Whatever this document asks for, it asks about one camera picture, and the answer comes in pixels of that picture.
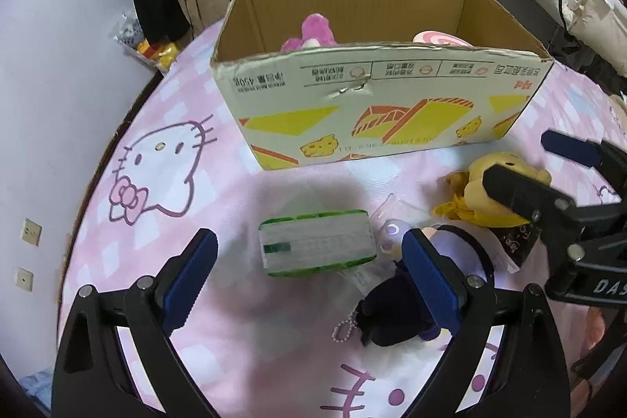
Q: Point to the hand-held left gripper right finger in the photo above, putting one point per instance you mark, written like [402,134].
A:
[431,281]

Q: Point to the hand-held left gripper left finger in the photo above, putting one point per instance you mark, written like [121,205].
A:
[188,286]

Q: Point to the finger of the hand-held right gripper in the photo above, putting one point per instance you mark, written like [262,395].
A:
[568,147]
[519,190]

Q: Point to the yellow bear plush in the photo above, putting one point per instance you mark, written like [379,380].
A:
[475,197]

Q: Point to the dark plush doll pale hair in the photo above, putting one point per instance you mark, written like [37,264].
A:
[392,305]

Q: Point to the clear bag with purple toy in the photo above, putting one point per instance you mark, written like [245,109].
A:
[392,234]

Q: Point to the green tissue pack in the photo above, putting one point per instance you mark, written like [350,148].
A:
[318,244]

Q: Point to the printed cardboard box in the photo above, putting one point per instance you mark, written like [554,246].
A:
[392,114]

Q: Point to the dark printed packet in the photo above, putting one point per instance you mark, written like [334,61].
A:
[517,244]

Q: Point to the pink cat printed blanket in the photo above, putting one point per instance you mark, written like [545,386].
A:
[245,202]

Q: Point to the pink swirl plush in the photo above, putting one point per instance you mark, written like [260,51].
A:
[436,38]

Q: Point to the blue fleece cloth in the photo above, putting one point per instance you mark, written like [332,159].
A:
[39,391]

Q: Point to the plastic bag of toys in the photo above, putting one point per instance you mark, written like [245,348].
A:
[156,53]

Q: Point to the pink plush toy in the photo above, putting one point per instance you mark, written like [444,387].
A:
[313,31]

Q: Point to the white wall socket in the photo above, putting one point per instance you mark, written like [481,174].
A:
[31,232]
[24,279]

